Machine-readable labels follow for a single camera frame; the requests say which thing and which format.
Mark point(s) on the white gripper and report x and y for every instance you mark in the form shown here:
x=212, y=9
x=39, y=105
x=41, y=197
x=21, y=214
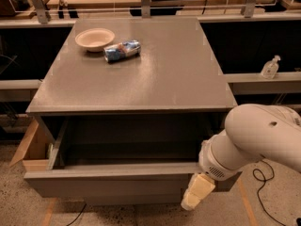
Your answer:
x=213, y=164

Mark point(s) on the grey top drawer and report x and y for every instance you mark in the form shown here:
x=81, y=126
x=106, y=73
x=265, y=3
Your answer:
x=136, y=159

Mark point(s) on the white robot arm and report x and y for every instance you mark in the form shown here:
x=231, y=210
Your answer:
x=251, y=133

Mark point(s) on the grey drawer cabinet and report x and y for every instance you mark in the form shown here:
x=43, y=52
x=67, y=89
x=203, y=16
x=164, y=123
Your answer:
x=176, y=73

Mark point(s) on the clear sanitizer pump bottle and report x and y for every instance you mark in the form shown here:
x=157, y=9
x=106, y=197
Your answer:
x=270, y=68

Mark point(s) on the blue silver soda can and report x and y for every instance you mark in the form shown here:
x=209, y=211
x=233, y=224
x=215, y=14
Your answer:
x=121, y=50

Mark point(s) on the cardboard box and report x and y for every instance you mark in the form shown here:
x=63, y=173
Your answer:
x=32, y=151

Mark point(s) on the white bowl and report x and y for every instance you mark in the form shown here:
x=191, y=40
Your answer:
x=95, y=39

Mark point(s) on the metal railing frame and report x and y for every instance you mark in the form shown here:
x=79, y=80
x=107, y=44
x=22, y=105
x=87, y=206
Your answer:
x=27, y=12

